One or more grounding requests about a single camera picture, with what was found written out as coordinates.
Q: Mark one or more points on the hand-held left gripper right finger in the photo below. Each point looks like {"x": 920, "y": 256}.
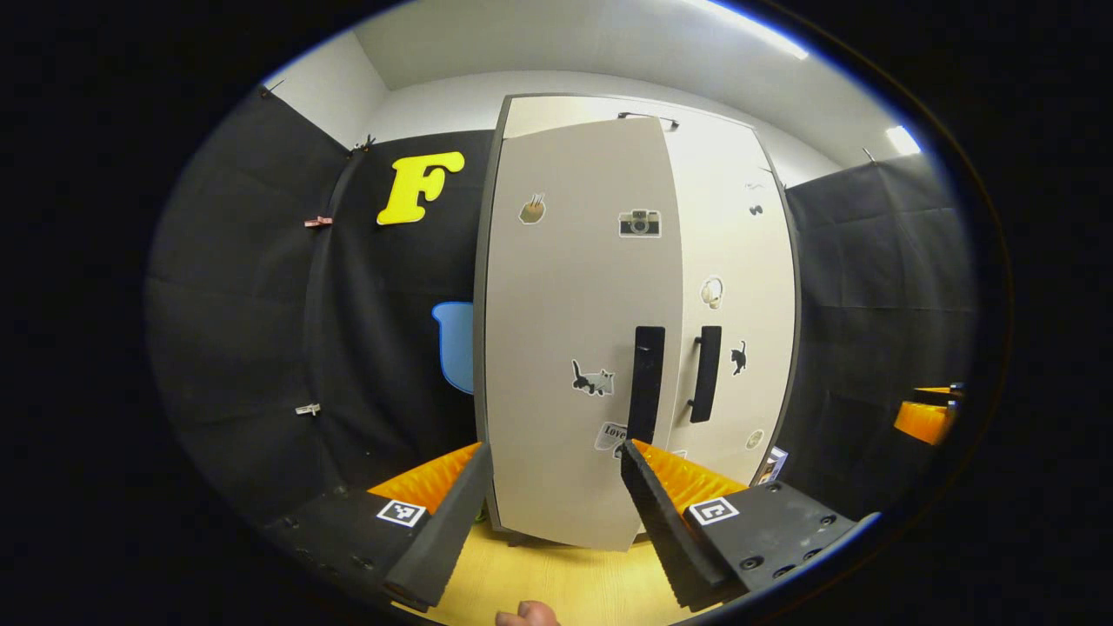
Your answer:
{"x": 665, "y": 530}

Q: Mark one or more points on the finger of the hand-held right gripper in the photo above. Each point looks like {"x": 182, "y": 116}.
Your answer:
{"x": 922, "y": 422}
{"x": 937, "y": 396}

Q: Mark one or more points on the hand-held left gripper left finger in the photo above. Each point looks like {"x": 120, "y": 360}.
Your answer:
{"x": 443, "y": 535}

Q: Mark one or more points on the white shoe cabinet door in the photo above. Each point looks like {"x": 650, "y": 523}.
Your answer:
{"x": 556, "y": 304}
{"x": 769, "y": 287}

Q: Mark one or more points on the white shoe cabinet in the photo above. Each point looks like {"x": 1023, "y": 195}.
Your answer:
{"x": 565, "y": 348}

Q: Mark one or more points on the small ceiling light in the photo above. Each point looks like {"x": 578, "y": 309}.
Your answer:
{"x": 903, "y": 140}

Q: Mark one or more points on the red clothespin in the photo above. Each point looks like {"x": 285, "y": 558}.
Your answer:
{"x": 318, "y": 222}

